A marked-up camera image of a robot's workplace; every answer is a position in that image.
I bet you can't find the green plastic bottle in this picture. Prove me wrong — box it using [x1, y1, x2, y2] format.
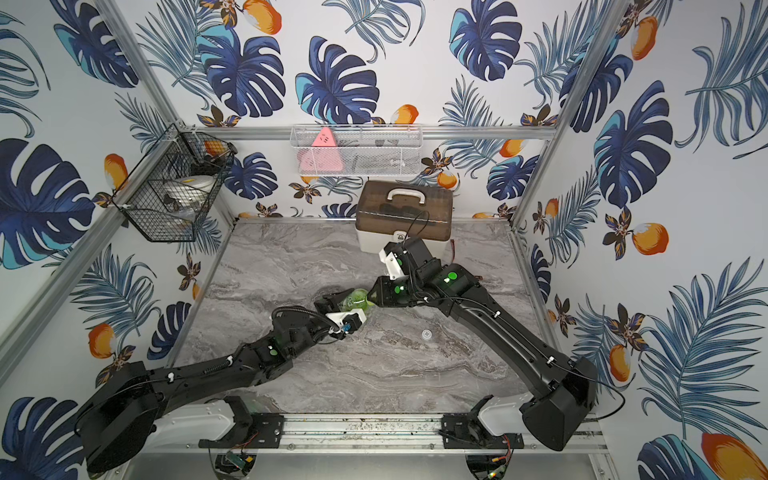
[341, 288, 373, 312]

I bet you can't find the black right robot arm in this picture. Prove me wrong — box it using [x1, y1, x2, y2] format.
[368, 237, 597, 451]

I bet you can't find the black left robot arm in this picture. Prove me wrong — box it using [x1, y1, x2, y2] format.
[74, 289, 371, 474]

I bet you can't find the brown lid storage box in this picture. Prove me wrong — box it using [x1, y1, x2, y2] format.
[355, 180, 453, 257]

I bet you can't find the pink triangle card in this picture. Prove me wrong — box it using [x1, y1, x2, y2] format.
[298, 127, 344, 175]

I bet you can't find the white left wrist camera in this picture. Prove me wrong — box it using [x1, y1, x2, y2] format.
[326, 309, 367, 334]

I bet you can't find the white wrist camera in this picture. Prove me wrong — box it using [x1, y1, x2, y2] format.
[326, 309, 367, 334]
[379, 249, 405, 281]

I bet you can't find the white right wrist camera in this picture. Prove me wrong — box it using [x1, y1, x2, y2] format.
[379, 249, 405, 281]

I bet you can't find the aluminium front rail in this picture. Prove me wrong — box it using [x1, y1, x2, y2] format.
[119, 412, 607, 455]

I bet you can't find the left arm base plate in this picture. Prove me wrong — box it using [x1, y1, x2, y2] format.
[198, 413, 285, 450]

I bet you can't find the white mesh wall shelf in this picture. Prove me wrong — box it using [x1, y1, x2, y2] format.
[290, 124, 423, 177]

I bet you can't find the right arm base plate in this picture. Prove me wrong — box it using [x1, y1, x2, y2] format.
[438, 413, 524, 450]

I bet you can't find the black wire basket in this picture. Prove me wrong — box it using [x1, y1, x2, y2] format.
[111, 124, 237, 243]

